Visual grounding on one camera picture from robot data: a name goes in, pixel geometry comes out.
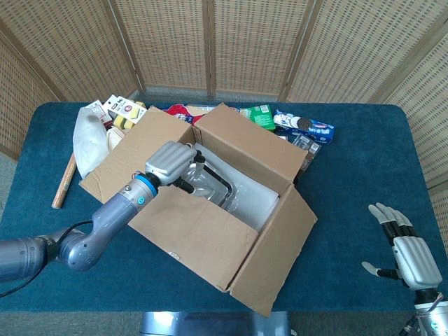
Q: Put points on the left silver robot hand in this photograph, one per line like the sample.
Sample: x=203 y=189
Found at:
x=168 y=161

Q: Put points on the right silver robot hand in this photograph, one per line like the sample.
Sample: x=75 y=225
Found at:
x=416 y=259

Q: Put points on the metal tray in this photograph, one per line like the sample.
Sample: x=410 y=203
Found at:
x=213 y=189

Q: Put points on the red cardboard box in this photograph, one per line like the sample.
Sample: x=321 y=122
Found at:
x=210 y=241

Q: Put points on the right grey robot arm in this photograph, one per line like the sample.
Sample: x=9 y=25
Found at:
x=432 y=315

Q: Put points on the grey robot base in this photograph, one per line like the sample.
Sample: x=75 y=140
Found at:
x=210 y=325

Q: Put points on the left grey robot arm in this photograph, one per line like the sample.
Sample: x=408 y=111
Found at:
x=115 y=213

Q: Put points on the dark teal table top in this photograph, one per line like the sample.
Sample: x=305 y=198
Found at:
x=350 y=227

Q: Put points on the clear plastic package in box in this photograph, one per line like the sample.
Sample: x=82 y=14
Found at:
x=255 y=206

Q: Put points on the green box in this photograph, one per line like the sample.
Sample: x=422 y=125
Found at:
x=262 y=117

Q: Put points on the blue Oreo cookie pack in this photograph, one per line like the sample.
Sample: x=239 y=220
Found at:
x=308 y=127

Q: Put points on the clear box of brown cookies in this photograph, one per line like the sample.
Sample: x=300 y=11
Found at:
x=311 y=147

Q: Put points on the blue red snack bag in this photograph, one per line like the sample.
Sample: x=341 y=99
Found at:
x=178 y=112

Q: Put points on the yellow sponge pack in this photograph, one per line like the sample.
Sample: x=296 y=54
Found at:
x=127 y=113

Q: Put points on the white plastic bag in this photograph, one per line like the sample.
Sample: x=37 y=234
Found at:
x=89 y=147

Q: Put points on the small red white carton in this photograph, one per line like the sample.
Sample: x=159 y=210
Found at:
x=98 y=110

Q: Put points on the brown wooden stick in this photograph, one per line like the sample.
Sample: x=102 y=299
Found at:
x=63 y=185

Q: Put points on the bamboo folding screen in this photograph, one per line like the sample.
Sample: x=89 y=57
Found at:
x=255 y=45

